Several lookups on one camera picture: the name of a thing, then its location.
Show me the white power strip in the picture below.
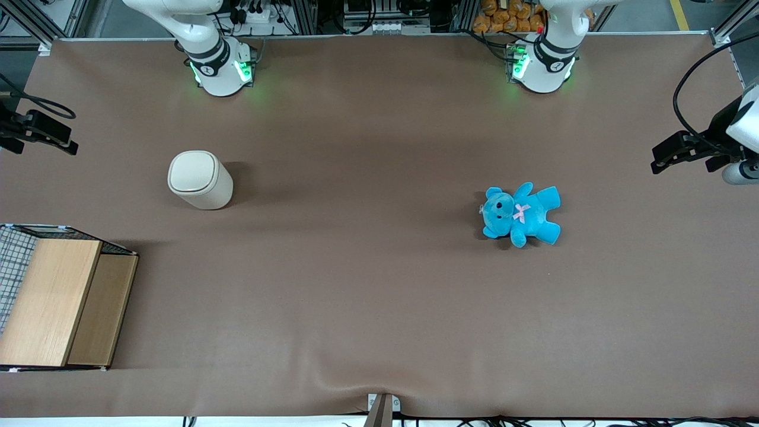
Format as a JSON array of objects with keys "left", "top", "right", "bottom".
[{"left": 236, "top": 5, "right": 286, "bottom": 26}]

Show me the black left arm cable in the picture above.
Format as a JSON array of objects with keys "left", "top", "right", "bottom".
[{"left": 672, "top": 30, "right": 759, "bottom": 146}]

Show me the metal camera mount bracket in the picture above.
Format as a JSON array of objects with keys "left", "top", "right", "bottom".
[{"left": 364, "top": 393, "right": 401, "bottom": 427}]

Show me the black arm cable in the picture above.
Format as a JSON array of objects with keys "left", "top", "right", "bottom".
[
  {"left": 672, "top": 30, "right": 759, "bottom": 146},
  {"left": 0, "top": 74, "right": 77, "bottom": 120}
]

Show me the brown table mat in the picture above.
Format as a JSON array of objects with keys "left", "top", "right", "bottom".
[{"left": 0, "top": 33, "right": 759, "bottom": 419}]

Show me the beige trash can lid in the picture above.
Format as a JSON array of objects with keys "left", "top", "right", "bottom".
[{"left": 168, "top": 151, "right": 216, "bottom": 195}]

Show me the blue teddy bear plush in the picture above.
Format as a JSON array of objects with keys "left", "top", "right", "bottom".
[{"left": 480, "top": 181, "right": 562, "bottom": 248}]

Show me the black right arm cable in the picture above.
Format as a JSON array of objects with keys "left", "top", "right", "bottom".
[{"left": 0, "top": 74, "right": 77, "bottom": 120}]

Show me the aluminium frame post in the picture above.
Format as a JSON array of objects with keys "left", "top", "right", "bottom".
[
  {"left": 0, "top": 0, "right": 90, "bottom": 55},
  {"left": 710, "top": 0, "right": 759, "bottom": 48}
]

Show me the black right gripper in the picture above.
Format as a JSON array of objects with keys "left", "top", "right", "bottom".
[{"left": 0, "top": 110, "right": 79, "bottom": 156}]

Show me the white connector block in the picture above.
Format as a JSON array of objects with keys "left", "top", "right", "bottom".
[{"left": 343, "top": 20, "right": 431, "bottom": 36}]

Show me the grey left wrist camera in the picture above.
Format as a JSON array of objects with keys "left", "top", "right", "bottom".
[{"left": 721, "top": 158, "right": 759, "bottom": 186}]

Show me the orange plush toys pile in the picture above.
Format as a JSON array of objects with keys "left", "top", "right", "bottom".
[{"left": 472, "top": 0, "right": 595, "bottom": 34}]

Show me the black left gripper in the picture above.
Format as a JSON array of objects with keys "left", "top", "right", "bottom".
[{"left": 650, "top": 95, "right": 745, "bottom": 176}]

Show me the wooden shelf with wire frame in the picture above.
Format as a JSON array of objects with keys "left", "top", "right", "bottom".
[{"left": 0, "top": 224, "right": 139, "bottom": 373}]

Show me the beige round trash can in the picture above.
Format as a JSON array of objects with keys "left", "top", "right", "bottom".
[{"left": 167, "top": 150, "right": 234, "bottom": 211}]

